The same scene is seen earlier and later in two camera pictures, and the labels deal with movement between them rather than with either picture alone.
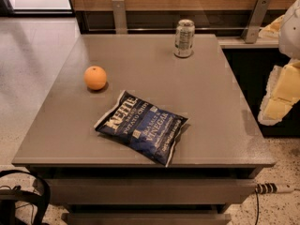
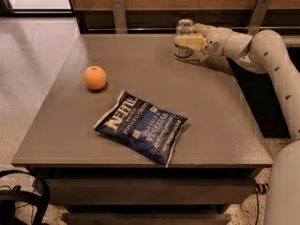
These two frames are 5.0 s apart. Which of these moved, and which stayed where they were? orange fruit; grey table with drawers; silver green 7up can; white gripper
Moved: white gripper
Stayed: silver green 7up can; orange fruit; grey table with drawers
